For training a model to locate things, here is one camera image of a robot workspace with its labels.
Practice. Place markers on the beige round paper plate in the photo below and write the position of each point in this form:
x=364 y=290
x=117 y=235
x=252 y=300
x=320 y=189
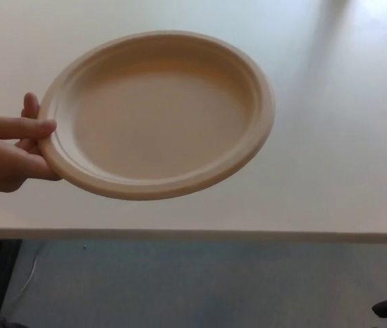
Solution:
x=159 y=116

